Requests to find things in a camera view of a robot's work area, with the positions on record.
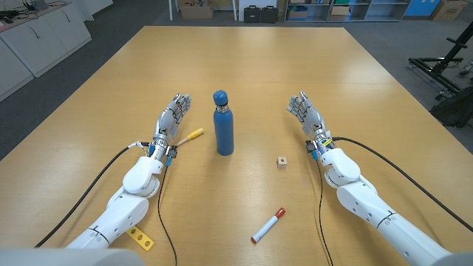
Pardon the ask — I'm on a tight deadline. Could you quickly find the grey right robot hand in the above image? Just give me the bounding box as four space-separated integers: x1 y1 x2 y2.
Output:
286 91 328 143

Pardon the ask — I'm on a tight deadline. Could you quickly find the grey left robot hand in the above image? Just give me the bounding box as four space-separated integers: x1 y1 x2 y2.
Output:
153 92 192 147

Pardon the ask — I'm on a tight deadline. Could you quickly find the blue bottle cap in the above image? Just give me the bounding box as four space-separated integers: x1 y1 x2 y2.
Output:
212 89 229 107

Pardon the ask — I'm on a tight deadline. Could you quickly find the blue metal water bottle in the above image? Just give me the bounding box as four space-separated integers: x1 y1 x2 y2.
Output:
213 104 235 157

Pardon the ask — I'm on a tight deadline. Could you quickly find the white marker with red cap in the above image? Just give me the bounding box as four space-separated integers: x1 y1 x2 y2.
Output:
251 207 287 245

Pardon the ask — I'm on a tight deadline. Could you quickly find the small cardboard box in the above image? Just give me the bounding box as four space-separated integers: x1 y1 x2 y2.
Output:
330 4 350 22

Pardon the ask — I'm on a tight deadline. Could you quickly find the black hard case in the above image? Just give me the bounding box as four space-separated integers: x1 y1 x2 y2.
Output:
243 4 262 24
260 4 279 24

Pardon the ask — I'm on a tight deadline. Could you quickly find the large cardboard box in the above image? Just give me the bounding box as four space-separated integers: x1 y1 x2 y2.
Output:
178 0 214 20

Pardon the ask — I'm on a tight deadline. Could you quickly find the yellow perforated strip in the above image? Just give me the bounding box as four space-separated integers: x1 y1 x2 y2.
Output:
125 225 155 252

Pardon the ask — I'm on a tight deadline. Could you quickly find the grey metal shelf unit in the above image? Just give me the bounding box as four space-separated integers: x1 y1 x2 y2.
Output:
284 0 412 23

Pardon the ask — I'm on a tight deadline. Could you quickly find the blue panel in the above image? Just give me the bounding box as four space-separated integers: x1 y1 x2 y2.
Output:
404 0 432 17

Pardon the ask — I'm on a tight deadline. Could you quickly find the white cabinet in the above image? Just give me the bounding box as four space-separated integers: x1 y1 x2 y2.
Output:
0 0 92 103

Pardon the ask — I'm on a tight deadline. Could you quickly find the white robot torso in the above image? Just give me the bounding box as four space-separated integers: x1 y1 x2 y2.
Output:
0 247 147 266

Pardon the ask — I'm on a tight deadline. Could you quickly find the cardboard box with print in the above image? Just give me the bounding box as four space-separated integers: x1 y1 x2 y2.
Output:
430 0 469 22

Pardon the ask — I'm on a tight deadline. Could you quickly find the yellow handled screwdriver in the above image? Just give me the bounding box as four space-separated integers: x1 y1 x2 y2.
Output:
173 127 205 148

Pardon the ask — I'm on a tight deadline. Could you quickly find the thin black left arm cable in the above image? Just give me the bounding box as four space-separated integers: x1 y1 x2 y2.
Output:
157 164 178 266

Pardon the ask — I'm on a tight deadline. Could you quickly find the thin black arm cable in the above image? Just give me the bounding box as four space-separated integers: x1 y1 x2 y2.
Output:
157 164 178 266
315 158 335 266

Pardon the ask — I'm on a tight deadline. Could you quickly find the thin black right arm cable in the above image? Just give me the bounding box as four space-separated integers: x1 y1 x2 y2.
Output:
315 158 335 266

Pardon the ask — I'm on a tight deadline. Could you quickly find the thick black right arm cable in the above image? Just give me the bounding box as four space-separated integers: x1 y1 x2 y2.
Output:
331 136 473 233

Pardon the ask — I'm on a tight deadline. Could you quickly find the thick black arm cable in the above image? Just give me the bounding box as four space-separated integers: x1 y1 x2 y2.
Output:
34 141 152 248
331 136 473 233

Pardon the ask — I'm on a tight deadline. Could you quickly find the white table frame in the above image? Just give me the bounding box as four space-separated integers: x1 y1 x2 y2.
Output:
168 0 239 22

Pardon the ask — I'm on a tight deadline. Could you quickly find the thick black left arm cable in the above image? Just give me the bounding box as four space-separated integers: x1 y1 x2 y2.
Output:
34 141 152 248

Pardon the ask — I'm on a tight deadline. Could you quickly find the black metal stand frame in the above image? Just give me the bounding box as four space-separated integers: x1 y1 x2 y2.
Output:
408 21 473 100

